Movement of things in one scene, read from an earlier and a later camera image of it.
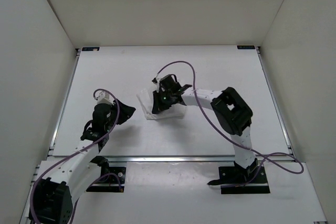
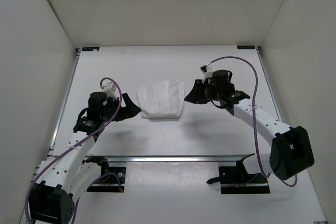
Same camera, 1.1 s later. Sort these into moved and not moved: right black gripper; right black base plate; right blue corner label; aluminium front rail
Moved: right black gripper
Not moved: aluminium front rail; right blue corner label; right black base plate
